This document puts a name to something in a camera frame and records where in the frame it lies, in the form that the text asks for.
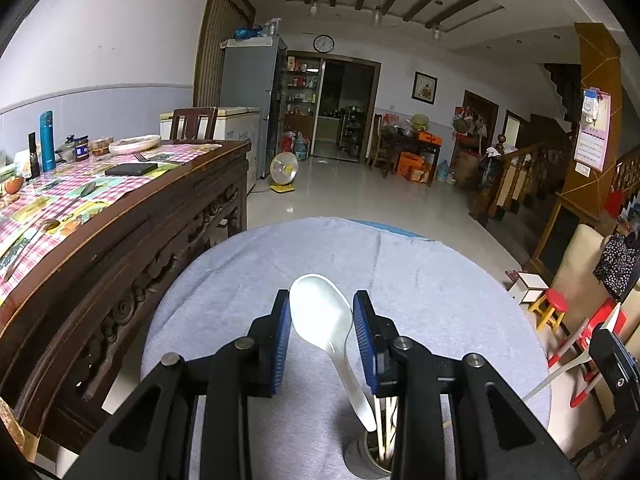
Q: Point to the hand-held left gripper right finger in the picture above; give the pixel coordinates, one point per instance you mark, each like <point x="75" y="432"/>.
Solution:
<point x="364" y="340"/>

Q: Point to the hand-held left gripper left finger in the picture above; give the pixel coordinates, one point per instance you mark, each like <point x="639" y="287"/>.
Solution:
<point x="280" y="340"/>

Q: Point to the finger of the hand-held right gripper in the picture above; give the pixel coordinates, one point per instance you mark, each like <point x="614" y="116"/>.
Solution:
<point x="612" y="365"/>

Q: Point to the metal utensil holder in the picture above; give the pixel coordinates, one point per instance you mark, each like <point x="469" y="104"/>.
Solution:
<point x="360" y="460"/>

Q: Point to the red and white chair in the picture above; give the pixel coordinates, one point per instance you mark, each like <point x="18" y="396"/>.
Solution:
<point x="595" y="332"/>

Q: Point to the red round stool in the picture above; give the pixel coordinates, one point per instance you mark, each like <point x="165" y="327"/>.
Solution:
<point x="550" y="307"/>

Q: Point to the grey round tablecloth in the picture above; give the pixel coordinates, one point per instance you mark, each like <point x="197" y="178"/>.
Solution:
<point x="225" y="270"/>

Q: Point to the beige sofa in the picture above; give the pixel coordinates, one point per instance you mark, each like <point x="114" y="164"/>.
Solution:
<point x="585" y="275"/>

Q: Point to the dark floral cloth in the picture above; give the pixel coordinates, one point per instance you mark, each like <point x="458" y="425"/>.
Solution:
<point x="617" y="260"/>

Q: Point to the small white stool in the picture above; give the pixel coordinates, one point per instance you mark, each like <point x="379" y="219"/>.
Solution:
<point x="529" y="286"/>

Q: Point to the carved dark wooden table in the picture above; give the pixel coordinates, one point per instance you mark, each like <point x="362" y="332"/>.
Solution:
<point x="150" y="240"/>

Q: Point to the round electric heater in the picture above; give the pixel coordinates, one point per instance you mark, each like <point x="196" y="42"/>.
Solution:
<point x="284" y="170"/>

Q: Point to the orange cardboard box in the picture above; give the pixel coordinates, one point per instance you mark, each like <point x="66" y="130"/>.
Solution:
<point x="412" y="162"/>

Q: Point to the small water jug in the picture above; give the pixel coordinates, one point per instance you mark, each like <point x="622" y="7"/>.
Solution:
<point x="442" y="171"/>

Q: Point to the large water jug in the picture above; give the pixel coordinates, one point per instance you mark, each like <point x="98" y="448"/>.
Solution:
<point x="300" y="147"/>

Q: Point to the wooden side table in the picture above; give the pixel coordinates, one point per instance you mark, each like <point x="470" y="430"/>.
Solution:
<point x="407" y="142"/>

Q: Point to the wooden stair railing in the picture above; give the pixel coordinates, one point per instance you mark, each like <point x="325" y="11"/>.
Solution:
<point x="515" y="175"/>

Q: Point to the white chest freezer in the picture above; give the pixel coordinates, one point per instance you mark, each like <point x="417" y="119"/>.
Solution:
<point x="235" y="122"/>

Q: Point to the metal fork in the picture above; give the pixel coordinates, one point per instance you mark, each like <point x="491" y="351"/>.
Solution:
<point x="150" y="157"/>

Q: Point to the black wallet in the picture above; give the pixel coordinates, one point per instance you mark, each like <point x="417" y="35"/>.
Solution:
<point x="127" y="169"/>

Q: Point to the pink checkered tablecloth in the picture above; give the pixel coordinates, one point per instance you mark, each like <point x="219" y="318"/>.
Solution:
<point x="100" y="195"/>

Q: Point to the dark wooden chair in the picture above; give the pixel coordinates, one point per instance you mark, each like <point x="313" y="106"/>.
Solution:
<point x="192" y="122"/>

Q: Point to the white plate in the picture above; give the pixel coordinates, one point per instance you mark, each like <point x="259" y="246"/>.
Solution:
<point x="134" y="144"/>

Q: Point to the metal spoon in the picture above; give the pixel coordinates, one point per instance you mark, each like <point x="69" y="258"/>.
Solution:
<point x="86" y="190"/>

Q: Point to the glass display shelf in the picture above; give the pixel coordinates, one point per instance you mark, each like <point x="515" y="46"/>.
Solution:
<point x="300" y="95"/>

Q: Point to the grey refrigerator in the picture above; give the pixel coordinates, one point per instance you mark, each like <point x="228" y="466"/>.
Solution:
<point x="247" y="90"/>

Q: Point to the metal ladle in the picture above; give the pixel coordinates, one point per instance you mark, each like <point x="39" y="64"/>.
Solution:
<point x="50" y="225"/>

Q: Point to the dark glass jar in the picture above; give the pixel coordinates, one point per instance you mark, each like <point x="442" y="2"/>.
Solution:
<point x="81" y="147"/>

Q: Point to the blue bottle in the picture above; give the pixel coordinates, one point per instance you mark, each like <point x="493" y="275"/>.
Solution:
<point x="46" y="140"/>

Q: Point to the black bottle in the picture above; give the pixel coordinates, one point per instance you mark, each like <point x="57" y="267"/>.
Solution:
<point x="33" y="155"/>

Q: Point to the wall calendar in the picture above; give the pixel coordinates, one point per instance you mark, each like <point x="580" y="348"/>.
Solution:
<point x="592" y="132"/>

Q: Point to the framed wall picture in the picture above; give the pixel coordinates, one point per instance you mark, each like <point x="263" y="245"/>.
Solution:
<point x="424" y="86"/>

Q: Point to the round wall clock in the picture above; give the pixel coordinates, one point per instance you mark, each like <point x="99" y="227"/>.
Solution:
<point x="324" y="43"/>

